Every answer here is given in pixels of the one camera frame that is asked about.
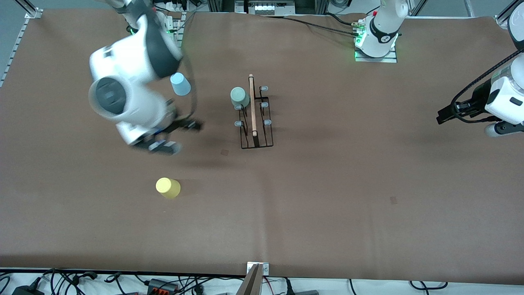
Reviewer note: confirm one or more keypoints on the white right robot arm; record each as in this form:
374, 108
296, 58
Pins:
123, 61

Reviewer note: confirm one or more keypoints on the pale green plastic cup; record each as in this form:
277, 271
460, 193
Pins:
239, 97

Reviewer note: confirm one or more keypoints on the white power strip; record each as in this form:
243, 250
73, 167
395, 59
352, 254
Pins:
265, 8

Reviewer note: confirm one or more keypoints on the aluminium frame rail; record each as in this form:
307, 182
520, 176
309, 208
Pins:
15, 45
502, 18

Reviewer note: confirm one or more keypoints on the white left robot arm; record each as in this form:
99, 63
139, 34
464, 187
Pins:
382, 28

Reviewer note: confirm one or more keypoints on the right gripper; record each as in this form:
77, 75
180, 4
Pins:
183, 123

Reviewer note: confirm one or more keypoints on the grey angled post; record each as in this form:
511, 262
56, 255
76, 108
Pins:
250, 284

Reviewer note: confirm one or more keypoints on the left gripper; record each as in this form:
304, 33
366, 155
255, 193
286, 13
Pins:
476, 98

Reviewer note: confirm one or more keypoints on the black power adapter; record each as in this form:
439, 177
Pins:
26, 291

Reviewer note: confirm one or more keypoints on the small metal bracket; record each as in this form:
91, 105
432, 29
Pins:
265, 268

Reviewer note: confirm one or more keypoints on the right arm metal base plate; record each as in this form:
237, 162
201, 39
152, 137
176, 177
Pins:
180, 28

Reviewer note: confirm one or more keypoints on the grey connector block orange levers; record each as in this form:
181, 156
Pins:
161, 285

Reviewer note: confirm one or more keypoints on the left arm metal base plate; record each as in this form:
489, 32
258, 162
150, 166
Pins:
376, 60

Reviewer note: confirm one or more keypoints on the yellow plastic cup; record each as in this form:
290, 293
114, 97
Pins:
168, 187

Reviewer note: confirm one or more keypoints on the light blue plastic cup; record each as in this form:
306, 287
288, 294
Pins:
180, 85

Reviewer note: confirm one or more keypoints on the brown paper table cover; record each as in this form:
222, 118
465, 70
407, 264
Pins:
286, 225

